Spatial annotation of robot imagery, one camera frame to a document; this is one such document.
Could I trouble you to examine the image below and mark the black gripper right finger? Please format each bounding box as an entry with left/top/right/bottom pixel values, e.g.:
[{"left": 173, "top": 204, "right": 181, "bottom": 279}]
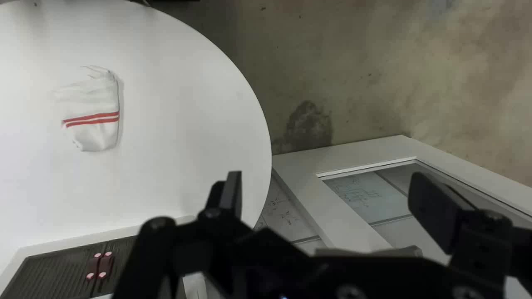
[{"left": 407, "top": 171, "right": 476, "bottom": 254}]

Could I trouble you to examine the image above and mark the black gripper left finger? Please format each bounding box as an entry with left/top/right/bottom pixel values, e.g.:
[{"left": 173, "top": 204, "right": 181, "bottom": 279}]
[{"left": 201, "top": 171, "right": 243, "bottom": 219}]

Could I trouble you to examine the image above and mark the white plastic shelf cabinet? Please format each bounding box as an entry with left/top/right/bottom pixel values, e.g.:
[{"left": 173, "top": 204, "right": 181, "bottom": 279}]
[{"left": 2, "top": 238, "right": 135, "bottom": 299}]

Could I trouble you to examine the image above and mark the white wooden chair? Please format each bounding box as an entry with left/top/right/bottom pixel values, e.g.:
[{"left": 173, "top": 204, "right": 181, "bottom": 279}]
[{"left": 256, "top": 133, "right": 532, "bottom": 299}]

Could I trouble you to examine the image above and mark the white cloth with red stripes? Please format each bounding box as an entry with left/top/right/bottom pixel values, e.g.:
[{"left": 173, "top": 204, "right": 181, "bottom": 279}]
[{"left": 53, "top": 65, "right": 121, "bottom": 153}]

